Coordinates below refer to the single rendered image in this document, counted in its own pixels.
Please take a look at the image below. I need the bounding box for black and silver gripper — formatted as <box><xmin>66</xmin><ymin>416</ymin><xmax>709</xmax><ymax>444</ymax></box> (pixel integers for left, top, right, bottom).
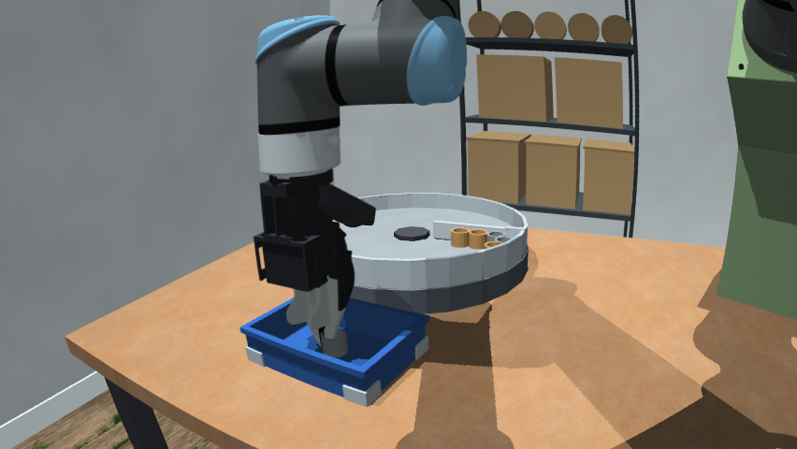
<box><xmin>254</xmin><ymin>168</ymin><xmax>355</xmax><ymax>347</ymax></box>

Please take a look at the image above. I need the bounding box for blue open crate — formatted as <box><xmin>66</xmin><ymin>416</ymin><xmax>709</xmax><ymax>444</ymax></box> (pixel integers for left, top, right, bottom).
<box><xmin>240</xmin><ymin>297</ymin><xmax>429</xmax><ymax>407</ymax></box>

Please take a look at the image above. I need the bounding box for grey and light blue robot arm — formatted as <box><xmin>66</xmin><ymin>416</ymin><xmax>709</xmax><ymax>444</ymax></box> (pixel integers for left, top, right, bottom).
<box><xmin>255</xmin><ymin>0</ymin><xmax>797</xmax><ymax>227</ymax></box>

